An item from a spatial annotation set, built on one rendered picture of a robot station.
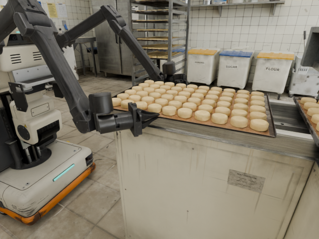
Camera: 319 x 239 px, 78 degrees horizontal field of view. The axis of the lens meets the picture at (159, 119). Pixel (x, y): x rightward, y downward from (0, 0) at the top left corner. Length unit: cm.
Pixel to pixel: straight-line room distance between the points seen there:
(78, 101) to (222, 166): 52
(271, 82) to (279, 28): 108
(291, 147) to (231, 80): 344
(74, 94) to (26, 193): 93
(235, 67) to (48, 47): 355
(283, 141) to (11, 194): 144
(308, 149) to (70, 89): 73
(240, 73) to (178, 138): 338
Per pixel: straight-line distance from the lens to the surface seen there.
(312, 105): 90
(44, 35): 78
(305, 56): 110
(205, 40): 478
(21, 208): 152
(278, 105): 95
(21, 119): 140
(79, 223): 157
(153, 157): 81
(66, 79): 71
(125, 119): 63
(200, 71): 418
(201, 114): 66
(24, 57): 135
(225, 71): 407
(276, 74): 399
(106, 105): 61
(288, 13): 458
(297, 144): 69
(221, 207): 86
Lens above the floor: 118
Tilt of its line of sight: 25 degrees down
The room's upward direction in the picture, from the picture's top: straight up
